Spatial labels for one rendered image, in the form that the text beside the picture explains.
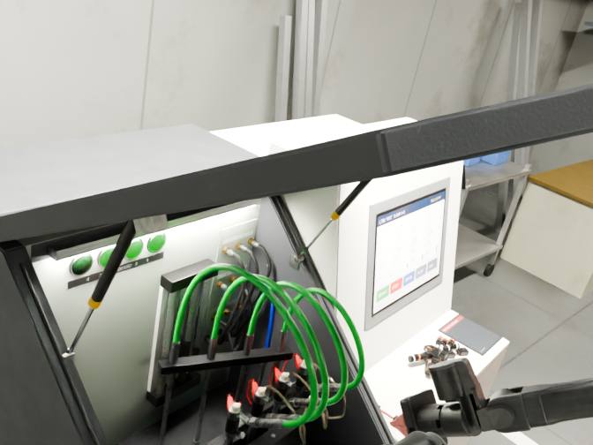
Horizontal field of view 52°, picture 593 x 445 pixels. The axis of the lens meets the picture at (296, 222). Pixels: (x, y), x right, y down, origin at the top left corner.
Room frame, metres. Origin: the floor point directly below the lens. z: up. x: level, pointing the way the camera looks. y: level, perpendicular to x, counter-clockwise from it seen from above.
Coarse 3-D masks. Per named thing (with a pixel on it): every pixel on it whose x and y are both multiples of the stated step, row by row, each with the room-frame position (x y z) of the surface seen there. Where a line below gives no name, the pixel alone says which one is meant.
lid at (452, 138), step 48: (576, 96) 0.52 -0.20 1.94; (336, 144) 0.51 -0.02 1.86; (384, 144) 0.49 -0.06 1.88; (432, 144) 0.49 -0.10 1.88; (480, 144) 0.50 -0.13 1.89; (528, 144) 0.51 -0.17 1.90; (144, 192) 0.65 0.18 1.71; (192, 192) 0.60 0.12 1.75; (240, 192) 0.57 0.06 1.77; (288, 192) 0.54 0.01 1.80; (0, 240) 0.84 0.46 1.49
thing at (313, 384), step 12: (216, 264) 1.06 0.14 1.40; (228, 264) 1.05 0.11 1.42; (204, 276) 1.08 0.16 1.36; (252, 276) 1.01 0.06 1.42; (192, 288) 1.09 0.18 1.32; (264, 288) 0.99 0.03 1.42; (276, 300) 0.97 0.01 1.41; (180, 312) 1.10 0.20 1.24; (288, 312) 0.96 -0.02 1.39; (180, 324) 1.11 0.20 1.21; (288, 324) 0.95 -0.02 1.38; (300, 336) 0.94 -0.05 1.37; (300, 348) 0.93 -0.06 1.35; (312, 372) 0.91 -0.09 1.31; (312, 384) 0.90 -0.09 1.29; (312, 396) 0.90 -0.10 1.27; (312, 408) 0.90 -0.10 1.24; (288, 420) 0.93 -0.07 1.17; (300, 420) 0.90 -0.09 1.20
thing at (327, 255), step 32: (352, 128) 1.75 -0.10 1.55; (320, 192) 1.37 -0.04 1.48; (384, 192) 1.51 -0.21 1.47; (320, 224) 1.36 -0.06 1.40; (352, 224) 1.38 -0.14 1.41; (448, 224) 1.83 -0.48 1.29; (320, 256) 1.35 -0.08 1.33; (352, 256) 1.37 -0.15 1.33; (448, 256) 1.83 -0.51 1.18; (352, 288) 1.36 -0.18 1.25; (448, 288) 1.83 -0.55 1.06; (352, 320) 1.36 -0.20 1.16; (384, 320) 1.49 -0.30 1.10; (416, 320) 1.64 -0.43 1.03; (384, 352) 1.48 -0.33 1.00; (480, 384) 1.57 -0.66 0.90
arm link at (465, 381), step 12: (456, 360) 0.88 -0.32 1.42; (468, 360) 0.89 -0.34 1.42; (432, 372) 0.87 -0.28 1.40; (444, 372) 0.86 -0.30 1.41; (456, 372) 0.86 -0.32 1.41; (468, 372) 0.86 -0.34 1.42; (444, 384) 0.85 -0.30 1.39; (456, 384) 0.85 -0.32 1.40; (468, 384) 0.85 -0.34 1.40; (444, 396) 0.85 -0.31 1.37; (456, 396) 0.84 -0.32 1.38; (480, 396) 0.85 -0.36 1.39; (480, 408) 0.82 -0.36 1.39; (492, 408) 0.81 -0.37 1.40; (504, 408) 0.80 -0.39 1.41; (480, 420) 0.80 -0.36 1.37; (492, 420) 0.79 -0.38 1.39; (504, 420) 0.79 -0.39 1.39
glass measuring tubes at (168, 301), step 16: (176, 272) 1.19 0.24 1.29; (192, 272) 1.20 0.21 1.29; (160, 288) 1.16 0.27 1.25; (176, 288) 1.15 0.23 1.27; (208, 288) 1.25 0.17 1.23; (160, 304) 1.16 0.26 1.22; (176, 304) 1.20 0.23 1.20; (192, 304) 1.22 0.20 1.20; (160, 320) 1.16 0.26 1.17; (192, 320) 1.22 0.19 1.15; (160, 336) 1.17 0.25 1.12; (192, 336) 1.26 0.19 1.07; (160, 352) 1.17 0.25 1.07; (192, 352) 1.25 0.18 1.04; (160, 384) 1.16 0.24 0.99; (176, 384) 1.21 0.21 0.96; (192, 384) 1.24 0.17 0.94; (160, 400) 1.15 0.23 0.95
